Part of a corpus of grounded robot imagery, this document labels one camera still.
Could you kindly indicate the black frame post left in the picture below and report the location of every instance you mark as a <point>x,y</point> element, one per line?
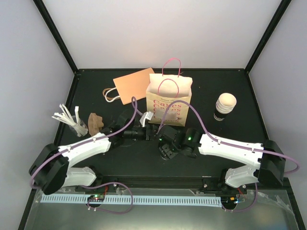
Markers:
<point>55,33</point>

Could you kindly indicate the white straws bundle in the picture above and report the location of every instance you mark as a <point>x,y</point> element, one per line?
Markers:
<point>73,121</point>

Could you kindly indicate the light blue cable duct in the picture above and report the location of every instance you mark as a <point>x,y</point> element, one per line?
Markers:
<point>153,200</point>

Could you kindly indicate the plain brown paper bag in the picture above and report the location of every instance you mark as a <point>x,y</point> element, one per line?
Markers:
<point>128,86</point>

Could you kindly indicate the black frame post right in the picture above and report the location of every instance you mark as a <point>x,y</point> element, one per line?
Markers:
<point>281,9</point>

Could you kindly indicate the brown pulp cup carriers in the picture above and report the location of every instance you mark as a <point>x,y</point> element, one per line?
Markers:
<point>95,124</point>

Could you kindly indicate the stack of paper cups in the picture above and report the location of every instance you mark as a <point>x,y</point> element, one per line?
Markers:
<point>224,105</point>

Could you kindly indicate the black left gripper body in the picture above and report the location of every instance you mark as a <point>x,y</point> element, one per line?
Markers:
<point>148,137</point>

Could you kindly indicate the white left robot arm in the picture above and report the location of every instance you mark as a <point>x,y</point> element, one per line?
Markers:
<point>55,168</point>

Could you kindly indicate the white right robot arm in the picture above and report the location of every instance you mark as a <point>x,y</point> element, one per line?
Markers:
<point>261,163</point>

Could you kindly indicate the black frame post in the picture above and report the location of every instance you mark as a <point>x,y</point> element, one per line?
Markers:
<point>55,33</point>
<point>281,9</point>

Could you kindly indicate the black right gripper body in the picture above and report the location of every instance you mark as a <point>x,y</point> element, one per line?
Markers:
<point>165,152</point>

